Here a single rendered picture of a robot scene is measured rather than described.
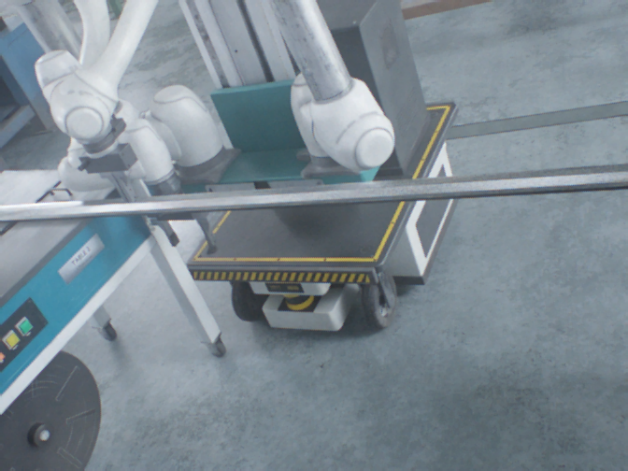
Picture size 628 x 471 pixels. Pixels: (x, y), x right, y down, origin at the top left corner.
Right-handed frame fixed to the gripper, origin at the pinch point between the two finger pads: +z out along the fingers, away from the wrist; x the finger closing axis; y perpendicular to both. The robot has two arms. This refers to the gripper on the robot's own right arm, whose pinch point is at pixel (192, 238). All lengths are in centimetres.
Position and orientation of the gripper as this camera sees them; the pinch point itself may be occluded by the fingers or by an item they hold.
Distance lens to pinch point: 218.1
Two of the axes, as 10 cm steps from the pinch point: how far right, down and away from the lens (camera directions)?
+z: 3.2, 7.8, 5.4
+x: -8.7, 0.2, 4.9
